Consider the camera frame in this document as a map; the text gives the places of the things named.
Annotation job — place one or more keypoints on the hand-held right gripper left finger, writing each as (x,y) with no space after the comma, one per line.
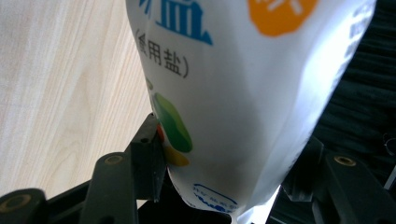
(124,186)

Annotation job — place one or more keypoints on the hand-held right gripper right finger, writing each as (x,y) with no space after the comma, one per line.
(351,193)

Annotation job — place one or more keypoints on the blue and white salt bag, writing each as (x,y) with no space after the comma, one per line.
(249,99)

